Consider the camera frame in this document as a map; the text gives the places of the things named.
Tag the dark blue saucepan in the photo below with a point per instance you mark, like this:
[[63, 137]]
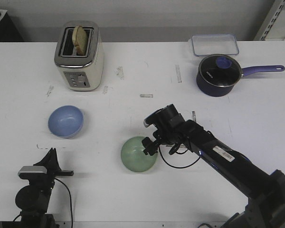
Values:
[[215, 91]]

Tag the glass pot lid blue knob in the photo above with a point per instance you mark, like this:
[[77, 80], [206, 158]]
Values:
[[220, 70]]

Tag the cream and chrome toaster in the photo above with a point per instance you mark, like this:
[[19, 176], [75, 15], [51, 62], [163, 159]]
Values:
[[81, 73]]

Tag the clear plastic food container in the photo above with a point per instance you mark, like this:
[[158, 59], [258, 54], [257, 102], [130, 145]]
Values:
[[207, 44]]

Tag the slice of toast bread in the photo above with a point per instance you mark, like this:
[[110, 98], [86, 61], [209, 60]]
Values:
[[80, 40]]

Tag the green bowl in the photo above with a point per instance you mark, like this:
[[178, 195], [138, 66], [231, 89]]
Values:
[[133, 157]]

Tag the white metal shelf rail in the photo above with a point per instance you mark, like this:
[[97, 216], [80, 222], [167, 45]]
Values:
[[269, 20]]

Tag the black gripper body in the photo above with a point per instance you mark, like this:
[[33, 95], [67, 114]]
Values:
[[48, 172], [168, 134]]

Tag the blue bowl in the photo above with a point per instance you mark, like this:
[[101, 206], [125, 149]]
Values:
[[66, 121]]

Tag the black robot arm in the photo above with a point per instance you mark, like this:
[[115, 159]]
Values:
[[265, 193], [33, 199]]

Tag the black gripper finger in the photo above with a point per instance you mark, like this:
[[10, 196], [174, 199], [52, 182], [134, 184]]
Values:
[[148, 143], [47, 158], [55, 159], [150, 148]]

